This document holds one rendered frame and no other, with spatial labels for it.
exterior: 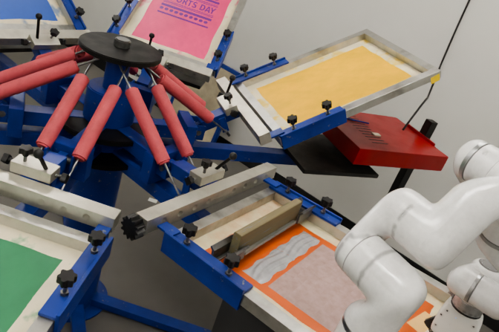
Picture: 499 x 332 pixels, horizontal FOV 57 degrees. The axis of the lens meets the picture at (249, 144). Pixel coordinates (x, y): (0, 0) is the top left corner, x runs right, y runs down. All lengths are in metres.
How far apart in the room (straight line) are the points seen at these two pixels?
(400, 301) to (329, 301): 0.61
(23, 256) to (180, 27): 1.67
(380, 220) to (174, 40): 1.93
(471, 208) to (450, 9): 2.49
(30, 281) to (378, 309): 0.84
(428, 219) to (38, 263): 0.96
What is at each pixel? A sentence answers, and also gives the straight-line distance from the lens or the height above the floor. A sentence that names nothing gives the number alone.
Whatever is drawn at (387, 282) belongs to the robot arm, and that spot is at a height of 1.43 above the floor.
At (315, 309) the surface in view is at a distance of 1.38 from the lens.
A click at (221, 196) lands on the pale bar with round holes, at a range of 1.61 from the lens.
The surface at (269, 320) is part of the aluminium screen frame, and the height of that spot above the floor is 1.02.
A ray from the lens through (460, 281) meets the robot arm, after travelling 1.21.
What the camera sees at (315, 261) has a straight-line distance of 1.56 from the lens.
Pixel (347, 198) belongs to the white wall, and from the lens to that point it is 3.66.
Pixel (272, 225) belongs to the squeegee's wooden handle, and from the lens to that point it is 1.50.
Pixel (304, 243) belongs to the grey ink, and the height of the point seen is 0.99.
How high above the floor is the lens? 1.88
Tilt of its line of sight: 25 degrees down
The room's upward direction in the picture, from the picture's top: 19 degrees clockwise
